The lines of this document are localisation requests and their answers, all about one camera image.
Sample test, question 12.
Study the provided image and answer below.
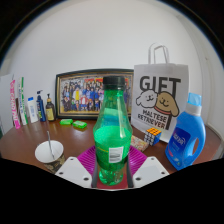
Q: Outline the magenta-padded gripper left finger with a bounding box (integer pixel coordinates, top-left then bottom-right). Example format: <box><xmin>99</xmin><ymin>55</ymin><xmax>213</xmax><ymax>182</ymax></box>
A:
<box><xmin>54</xmin><ymin>145</ymin><xmax>99</xmax><ymax>189</ymax></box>

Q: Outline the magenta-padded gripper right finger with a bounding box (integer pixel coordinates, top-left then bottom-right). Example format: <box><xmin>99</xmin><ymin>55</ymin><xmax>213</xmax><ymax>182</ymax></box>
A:
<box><xmin>126</xmin><ymin>145</ymin><xmax>170</xmax><ymax>189</ymax></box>

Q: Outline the green plastic drink bottle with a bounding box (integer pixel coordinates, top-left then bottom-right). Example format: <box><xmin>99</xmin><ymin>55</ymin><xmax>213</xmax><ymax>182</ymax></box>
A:
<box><xmin>92</xmin><ymin>75</ymin><xmax>134</xmax><ymax>187</ymax></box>

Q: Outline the floral patterned small pack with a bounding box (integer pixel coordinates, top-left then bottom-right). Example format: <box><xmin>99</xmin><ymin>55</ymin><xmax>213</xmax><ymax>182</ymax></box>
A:
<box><xmin>129</xmin><ymin>134</ymin><xmax>150</xmax><ymax>153</ymax></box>

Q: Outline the colourful puzzle cube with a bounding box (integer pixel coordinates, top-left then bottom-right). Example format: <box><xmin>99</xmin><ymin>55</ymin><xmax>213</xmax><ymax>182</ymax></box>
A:
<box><xmin>143</xmin><ymin>127</ymin><xmax>163</xmax><ymax>147</ymax></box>

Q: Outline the camouflage print mug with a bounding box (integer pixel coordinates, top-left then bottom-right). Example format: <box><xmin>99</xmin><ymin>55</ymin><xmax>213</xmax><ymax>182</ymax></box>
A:
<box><xmin>34</xmin><ymin>139</ymin><xmax>66</xmax><ymax>174</ymax></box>

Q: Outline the white stirring spoon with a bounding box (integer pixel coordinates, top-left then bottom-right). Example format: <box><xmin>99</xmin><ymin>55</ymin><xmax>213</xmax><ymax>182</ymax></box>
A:
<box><xmin>45</xmin><ymin>130</ymin><xmax>55</xmax><ymax>160</ymax></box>

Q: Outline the blue detergent bottle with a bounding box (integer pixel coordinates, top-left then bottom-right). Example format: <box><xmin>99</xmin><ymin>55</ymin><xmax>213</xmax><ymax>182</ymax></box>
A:
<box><xmin>164</xmin><ymin>92</ymin><xmax>207</xmax><ymax>171</ymax></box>

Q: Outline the amber pump bottle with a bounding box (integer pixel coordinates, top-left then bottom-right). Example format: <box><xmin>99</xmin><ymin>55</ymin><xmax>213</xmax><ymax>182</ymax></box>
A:
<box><xmin>45</xmin><ymin>93</ymin><xmax>56</xmax><ymax>122</ymax></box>

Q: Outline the dark blue pump bottle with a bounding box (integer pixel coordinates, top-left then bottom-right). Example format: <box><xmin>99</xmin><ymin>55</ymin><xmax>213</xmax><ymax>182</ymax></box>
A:
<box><xmin>35</xmin><ymin>89</ymin><xmax>47</xmax><ymax>123</ymax></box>

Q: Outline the white tube bottle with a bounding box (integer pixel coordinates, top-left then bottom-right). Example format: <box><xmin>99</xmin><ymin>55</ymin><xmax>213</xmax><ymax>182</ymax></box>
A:
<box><xmin>26</xmin><ymin>96</ymin><xmax>39</xmax><ymax>124</ymax></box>

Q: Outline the white paper gift bag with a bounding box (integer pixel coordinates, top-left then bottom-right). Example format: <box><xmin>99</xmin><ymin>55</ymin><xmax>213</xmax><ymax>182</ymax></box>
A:
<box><xmin>130</xmin><ymin>43</ymin><xmax>190</xmax><ymax>144</ymax></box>

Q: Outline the framed group photo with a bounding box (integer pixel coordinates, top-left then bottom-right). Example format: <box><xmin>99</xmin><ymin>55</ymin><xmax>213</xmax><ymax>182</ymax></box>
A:
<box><xmin>54</xmin><ymin>68</ymin><xmax>135</xmax><ymax>120</ymax></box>

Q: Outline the green and white toothpaste box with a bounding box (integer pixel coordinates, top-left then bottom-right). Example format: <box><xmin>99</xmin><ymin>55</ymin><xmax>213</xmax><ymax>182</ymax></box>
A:
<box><xmin>17</xmin><ymin>77</ymin><xmax>29</xmax><ymax>127</ymax></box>

